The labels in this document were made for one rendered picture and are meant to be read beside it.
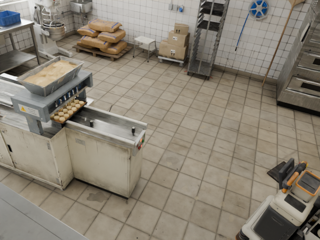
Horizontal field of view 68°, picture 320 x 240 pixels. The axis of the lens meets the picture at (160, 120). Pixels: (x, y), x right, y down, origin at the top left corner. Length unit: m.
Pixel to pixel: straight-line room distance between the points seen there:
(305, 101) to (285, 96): 0.32
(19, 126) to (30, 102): 0.40
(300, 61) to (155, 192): 3.24
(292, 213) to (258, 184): 1.23
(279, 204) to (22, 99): 2.24
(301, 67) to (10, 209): 4.51
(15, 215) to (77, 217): 2.11
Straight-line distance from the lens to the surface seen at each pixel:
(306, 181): 2.31
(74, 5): 6.73
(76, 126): 2.35
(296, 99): 5.04
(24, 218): 0.66
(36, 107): 2.19
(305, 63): 4.74
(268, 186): 3.40
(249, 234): 2.57
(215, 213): 2.90
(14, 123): 2.62
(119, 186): 2.64
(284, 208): 2.19
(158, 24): 6.04
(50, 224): 0.64
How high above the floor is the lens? 2.35
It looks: 37 degrees down
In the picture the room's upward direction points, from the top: 7 degrees clockwise
